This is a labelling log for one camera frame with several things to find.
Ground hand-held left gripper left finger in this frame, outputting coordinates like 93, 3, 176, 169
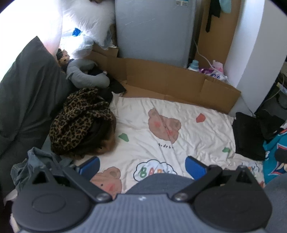
28, 156, 112, 203

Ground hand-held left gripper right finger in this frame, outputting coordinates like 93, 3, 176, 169
172, 156, 259, 203

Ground leopard print garment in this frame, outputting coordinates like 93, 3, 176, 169
50, 87, 116, 155

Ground black folded clothes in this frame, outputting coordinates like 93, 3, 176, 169
232, 112, 267, 160

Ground black and brown garment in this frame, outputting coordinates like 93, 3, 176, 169
72, 115, 117, 157

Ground person's left leg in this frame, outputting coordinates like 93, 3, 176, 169
126, 173, 194, 195

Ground person's leg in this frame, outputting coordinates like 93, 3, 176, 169
126, 173, 194, 195
263, 176, 287, 233

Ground blue denim jeans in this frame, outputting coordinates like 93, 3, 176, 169
11, 147, 74, 191

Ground white bear-print blanket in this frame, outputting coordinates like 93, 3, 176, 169
72, 93, 265, 194

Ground teal printed cloth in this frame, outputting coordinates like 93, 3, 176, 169
262, 134, 287, 184

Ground black bag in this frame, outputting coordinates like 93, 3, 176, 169
256, 109, 286, 140

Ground black cloth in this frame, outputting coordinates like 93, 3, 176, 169
87, 67, 127, 94

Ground person's right leg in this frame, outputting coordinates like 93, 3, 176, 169
263, 176, 287, 233

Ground white blue-print packet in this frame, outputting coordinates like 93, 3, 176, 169
210, 70, 227, 81

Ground purple packet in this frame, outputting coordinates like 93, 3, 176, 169
199, 67, 216, 75

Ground dark grey pillow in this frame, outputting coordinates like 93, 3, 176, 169
0, 36, 72, 157

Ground brown cardboard sheet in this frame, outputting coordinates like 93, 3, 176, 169
86, 42, 241, 113

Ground blue-capped detergent bottle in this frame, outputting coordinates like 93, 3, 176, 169
187, 60, 200, 72

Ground pink bottle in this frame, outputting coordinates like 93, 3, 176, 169
212, 60, 225, 72

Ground small brown plush toy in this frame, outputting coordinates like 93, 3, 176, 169
56, 48, 72, 68

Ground brown upright board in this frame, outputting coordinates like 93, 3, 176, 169
199, 0, 241, 68

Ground pale grey fridge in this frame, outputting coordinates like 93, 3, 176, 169
114, 0, 203, 69

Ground white pillow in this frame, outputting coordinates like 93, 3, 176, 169
60, 0, 116, 48

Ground hanging black garment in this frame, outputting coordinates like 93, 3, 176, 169
205, 0, 225, 33

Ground hanging teal garment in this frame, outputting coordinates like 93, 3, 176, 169
218, 0, 232, 13

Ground white cable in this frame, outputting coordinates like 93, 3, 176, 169
193, 38, 216, 68

